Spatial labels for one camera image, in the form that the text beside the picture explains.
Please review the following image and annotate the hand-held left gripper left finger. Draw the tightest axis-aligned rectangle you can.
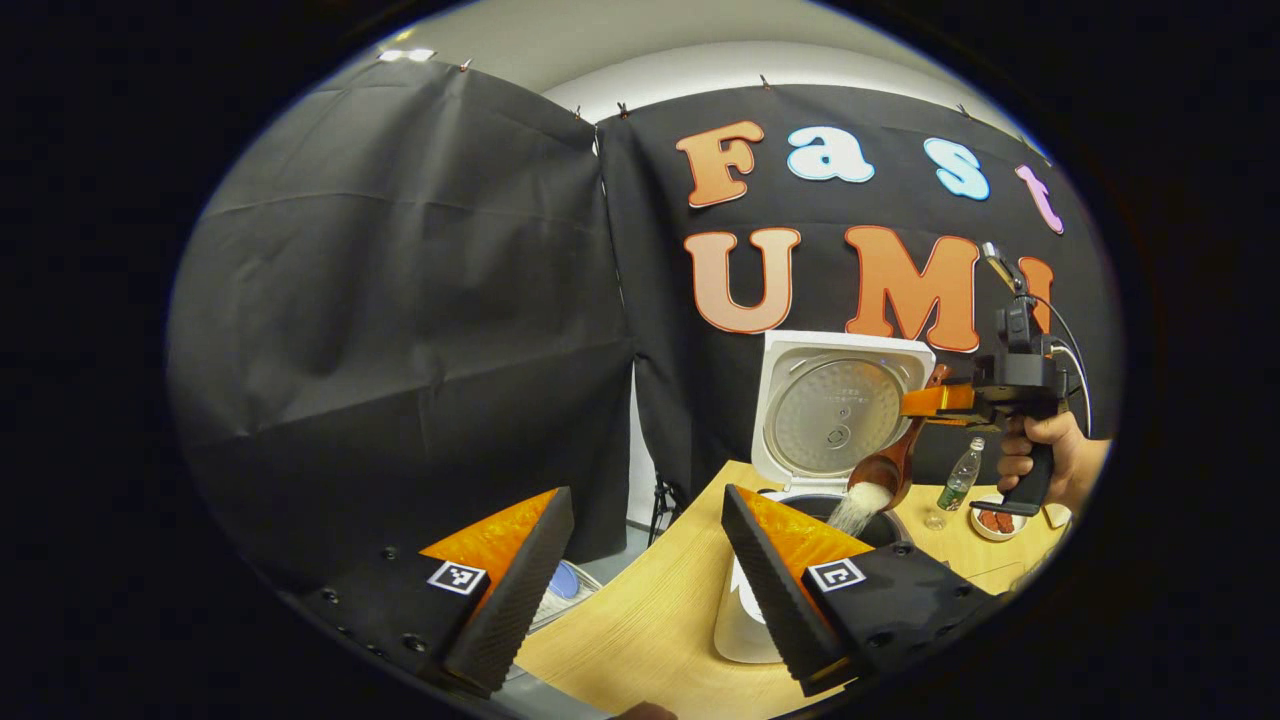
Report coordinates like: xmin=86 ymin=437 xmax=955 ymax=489
xmin=278 ymin=487 xmax=576 ymax=698

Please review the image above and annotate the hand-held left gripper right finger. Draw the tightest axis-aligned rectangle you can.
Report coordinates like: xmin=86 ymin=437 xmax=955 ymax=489
xmin=722 ymin=485 xmax=996 ymax=698

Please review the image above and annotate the brown wooden spoon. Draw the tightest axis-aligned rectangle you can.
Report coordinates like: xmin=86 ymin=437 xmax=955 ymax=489
xmin=848 ymin=363 xmax=953 ymax=511

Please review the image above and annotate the white rice cooker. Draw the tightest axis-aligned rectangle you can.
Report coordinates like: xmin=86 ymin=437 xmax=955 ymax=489
xmin=713 ymin=330 xmax=938 ymax=664

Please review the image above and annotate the white rice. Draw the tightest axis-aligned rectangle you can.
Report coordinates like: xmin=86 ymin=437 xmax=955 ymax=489
xmin=828 ymin=483 xmax=894 ymax=538

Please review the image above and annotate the white ribbed object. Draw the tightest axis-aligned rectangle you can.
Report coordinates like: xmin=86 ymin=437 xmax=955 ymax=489
xmin=528 ymin=578 xmax=607 ymax=633

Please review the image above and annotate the clear plastic water bottle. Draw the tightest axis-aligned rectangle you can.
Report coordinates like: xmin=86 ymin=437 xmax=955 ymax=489
xmin=936 ymin=437 xmax=986 ymax=513

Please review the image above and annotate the white round plate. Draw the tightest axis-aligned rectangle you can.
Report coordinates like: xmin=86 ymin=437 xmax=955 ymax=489
xmin=970 ymin=497 xmax=1029 ymax=543

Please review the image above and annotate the black tripod stand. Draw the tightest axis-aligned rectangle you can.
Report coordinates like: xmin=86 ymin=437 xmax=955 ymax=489
xmin=648 ymin=477 xmax=691 ymax=546

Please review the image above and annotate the black backdrop cloth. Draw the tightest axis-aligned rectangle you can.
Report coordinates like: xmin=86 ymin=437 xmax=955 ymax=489
xmin=168 ymin=60 xmax=1121 ymax=591

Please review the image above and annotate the row of black cloth clips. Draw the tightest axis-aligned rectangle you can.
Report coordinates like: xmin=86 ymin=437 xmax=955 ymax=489
xmin=458 ymin=58 xmax=973 ymax=119

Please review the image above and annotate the thin gripper cable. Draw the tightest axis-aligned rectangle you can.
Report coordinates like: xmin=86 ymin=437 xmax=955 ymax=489
xmin=1028 ymin=293 xmax=1094 ymax=438

